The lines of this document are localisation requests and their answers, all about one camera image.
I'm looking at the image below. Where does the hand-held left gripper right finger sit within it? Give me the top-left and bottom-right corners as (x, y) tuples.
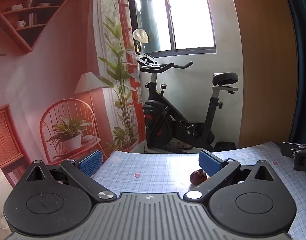
(183, 149), (277, 202)

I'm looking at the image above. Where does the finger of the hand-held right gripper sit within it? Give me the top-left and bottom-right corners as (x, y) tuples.
(293, 148), (306, 172)
(280, 141), (306, 158)

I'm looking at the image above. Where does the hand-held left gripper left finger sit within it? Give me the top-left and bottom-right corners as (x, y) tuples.
(25, 149), (118, 203)

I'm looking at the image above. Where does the dark purple mangosteen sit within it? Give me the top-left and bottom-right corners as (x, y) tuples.
(190, 169), (208, 186)

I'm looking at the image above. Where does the black bag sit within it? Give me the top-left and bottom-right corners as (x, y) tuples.
(214, 141), (238, 152)

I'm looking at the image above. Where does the beige shoe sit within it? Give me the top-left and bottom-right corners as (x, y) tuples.
(167, 140), (194, 151)

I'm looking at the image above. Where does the blue checked tablecloth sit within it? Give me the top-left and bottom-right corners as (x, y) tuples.
(92, 141), (306, 240)

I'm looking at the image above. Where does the black exercise bike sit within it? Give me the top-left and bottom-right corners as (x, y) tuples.
(136, 51), (240, 154)

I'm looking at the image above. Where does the dark teal curtain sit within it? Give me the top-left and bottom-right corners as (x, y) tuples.
(280, 0), (306, 146)

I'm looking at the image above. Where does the wooden wardrobe panel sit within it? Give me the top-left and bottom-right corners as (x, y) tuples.
(227, 0), (300, 149)

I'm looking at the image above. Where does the white plastic bag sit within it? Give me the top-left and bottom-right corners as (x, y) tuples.
(133, 28), (149, 43)

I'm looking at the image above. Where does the window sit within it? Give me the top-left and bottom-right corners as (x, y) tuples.
(129, 0), (217, 58)

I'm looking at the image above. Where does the wall poster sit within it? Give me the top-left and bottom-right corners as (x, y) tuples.
(0, 0), (146, 189)

